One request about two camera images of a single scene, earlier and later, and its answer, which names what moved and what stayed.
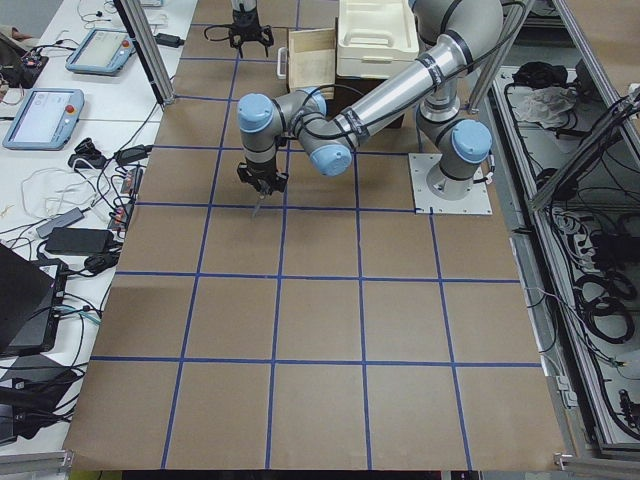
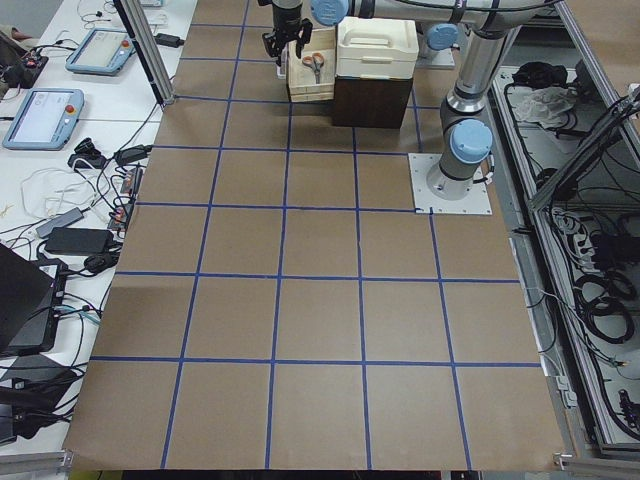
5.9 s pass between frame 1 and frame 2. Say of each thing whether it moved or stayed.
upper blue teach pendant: stayed
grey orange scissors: moved
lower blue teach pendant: stayed
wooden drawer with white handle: stayed
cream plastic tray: stayed
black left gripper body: moved
